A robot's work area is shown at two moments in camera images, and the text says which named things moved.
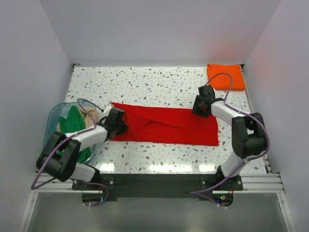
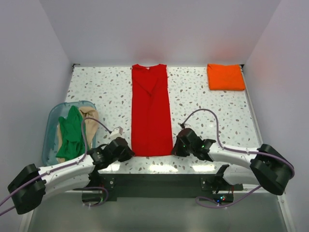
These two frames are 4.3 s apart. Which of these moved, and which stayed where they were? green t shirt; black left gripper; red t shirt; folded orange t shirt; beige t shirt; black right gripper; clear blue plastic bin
Moved: black right gripper; black left gripper; red t shirt
Stayed: green t shirt; folded orange t shirt; clear blue plastic bin; beige t shirt
